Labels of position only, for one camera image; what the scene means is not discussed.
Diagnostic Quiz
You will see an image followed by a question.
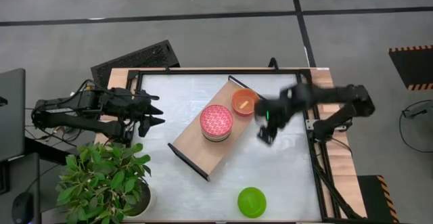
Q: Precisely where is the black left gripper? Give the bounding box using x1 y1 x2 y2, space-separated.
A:
123 94 166 139

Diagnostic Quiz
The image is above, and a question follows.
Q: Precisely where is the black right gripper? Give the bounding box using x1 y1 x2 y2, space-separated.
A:
254 84 306 147

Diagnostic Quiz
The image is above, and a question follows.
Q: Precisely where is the orange bowl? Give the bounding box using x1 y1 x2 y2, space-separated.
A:
231 87 260 118

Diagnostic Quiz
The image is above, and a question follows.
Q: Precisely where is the red leaf pattern bowl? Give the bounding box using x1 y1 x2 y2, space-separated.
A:
199 104 234 139

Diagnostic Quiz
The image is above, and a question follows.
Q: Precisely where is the green bowl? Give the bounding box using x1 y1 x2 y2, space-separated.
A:
237 186 268 219

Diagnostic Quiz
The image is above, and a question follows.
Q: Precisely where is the potted green plant white pot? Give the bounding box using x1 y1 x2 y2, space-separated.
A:
55 141 157 224

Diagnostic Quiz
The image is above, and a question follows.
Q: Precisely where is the black mat with hazard stripes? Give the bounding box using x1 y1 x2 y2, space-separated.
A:
357 174 401 224
388 44 433 91

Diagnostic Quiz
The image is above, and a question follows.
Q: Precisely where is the black mouse pad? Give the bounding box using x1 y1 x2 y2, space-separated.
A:
0 152 42 224

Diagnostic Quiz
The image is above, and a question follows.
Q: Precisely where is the grey laptop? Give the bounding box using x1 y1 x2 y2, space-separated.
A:
0 67 27 163

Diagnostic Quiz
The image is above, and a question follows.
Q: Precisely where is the black computer mouse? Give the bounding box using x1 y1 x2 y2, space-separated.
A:
11 191 35 224

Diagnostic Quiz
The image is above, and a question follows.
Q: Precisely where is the black table frame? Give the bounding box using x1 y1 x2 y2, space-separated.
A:
125 66 366 224

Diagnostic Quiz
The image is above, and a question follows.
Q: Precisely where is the grey floor box with cable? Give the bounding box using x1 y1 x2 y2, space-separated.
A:
398 98 433 154

